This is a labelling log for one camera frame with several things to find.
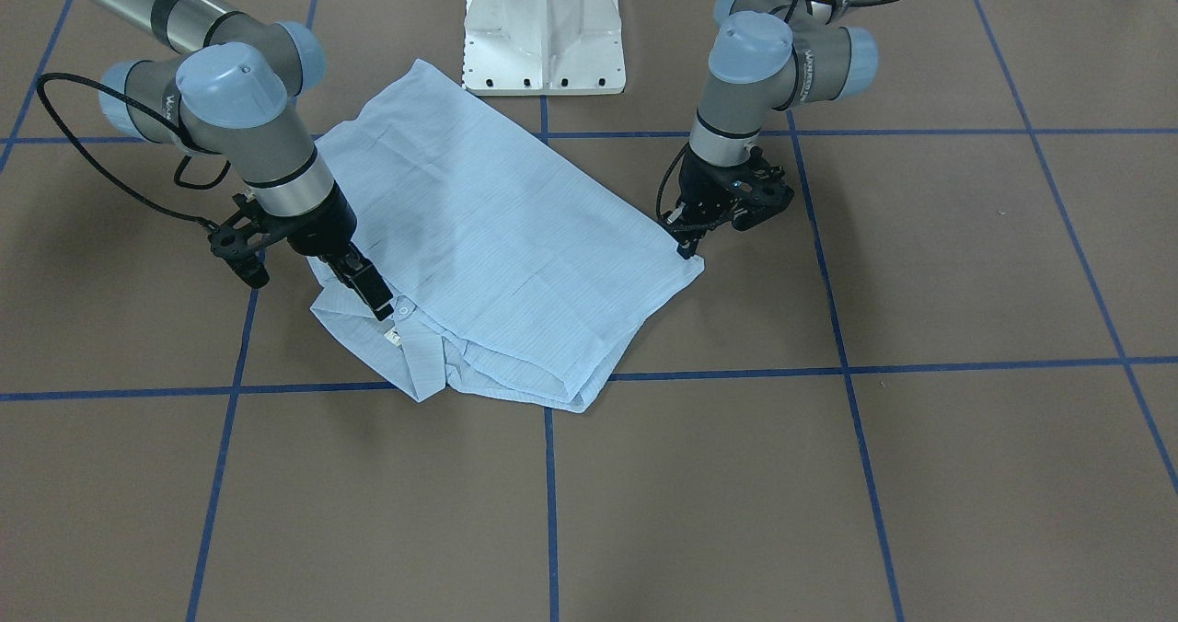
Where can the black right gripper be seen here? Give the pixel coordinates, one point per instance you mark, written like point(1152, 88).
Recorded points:
point(328, 228)

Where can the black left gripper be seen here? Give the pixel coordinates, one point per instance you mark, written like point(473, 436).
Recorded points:
point(697, 183)

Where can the light blue striped shirt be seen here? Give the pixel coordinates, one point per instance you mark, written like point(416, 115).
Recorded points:
point(515, 275)

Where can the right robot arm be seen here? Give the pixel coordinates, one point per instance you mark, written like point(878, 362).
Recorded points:
point(230, 92)

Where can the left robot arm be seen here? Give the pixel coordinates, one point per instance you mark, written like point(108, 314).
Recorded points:
point(769, 56)

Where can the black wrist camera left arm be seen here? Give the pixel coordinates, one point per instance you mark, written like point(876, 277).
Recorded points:
point(761, 192)

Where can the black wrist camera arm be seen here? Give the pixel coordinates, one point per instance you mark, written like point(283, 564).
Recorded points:
point(231, 242)
point(761, 192)

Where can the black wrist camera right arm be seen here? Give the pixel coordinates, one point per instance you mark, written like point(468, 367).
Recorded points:
point(231, 242)

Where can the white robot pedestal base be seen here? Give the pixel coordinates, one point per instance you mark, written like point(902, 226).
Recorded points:
point(543, 48)

